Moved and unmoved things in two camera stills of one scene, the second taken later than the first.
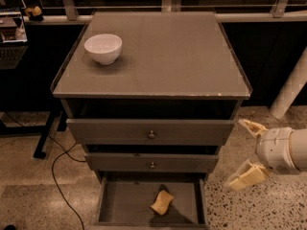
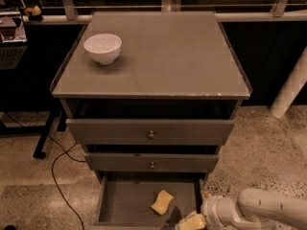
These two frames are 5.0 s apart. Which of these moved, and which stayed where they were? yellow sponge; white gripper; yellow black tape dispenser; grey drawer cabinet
Moved: white gripper
Stayed: yellow black tape dispenser; grey drawer cabinet; yellow sponge
